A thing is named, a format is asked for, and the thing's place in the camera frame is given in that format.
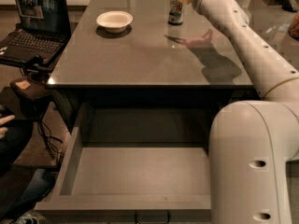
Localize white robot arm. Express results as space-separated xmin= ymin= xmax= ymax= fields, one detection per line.
xmin=177 ymin=0 xmax=299 ymax=224

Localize open grey top drawer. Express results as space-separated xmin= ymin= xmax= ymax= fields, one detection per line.
xmin=36 ymin=103 xmax=210 ymax=223

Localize person's hand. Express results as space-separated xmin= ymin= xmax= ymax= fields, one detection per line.
xmin=0 ymin=115 xmax=15 ymax=139

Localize white paper bowl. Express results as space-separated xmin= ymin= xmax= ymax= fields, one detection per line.
xmin=96 ymin=11 xmax=133 ymax=34

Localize black open laptop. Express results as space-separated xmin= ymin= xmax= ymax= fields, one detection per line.
xmin=0 ymin=0 xmax=71 ymax=67

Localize person's jeans leg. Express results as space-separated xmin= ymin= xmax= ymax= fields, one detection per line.
xmin=0 ymin=122 xmax=55 ymax=218

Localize white sneaker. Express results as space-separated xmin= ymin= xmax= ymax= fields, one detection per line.
xmin=12 ymin=213 xmax=39 ymax=224

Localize black cables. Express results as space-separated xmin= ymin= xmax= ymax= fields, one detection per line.
xmin=36 ymin=103 xmax=64 ymax=165

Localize black drawer handle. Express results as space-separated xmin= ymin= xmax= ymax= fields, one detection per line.
xmin=135 ymin=212 xmax=171 ymax=224

